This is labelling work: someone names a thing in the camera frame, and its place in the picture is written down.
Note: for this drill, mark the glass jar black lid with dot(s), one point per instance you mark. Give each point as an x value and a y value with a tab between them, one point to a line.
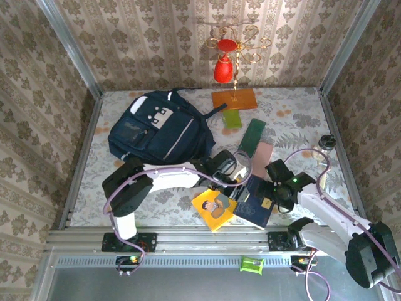
327	142

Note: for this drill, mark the aluminium side rail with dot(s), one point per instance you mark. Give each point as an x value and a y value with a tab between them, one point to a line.
83	156
331	122

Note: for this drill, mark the yellow cartoon cover book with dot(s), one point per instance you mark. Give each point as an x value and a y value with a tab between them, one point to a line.
213	213

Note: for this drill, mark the aluminium mounting rail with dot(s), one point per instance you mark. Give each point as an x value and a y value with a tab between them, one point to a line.
213	239

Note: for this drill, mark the pink pencil case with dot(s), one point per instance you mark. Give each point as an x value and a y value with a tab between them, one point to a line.
262	156

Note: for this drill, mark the red wine glass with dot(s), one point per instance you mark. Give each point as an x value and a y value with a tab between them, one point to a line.
223	70

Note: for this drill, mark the navy blue hardcover book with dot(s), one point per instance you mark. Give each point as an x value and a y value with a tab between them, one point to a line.
250	210

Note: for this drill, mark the aluminium frame post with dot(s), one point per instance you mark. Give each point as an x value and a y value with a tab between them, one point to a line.
348	47
70	47

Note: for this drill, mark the navy blue backpack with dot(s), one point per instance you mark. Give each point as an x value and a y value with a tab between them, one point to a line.
163	131

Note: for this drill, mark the lime green pencil case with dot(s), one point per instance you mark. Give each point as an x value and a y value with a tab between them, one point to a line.
232	119

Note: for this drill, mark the green packet on rail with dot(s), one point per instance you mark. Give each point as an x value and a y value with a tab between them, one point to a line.
252	265

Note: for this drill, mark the dark green pencil case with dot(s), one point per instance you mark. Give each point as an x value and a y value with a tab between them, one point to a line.
252	135

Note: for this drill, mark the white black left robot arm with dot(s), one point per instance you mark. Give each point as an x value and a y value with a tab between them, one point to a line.
172	178

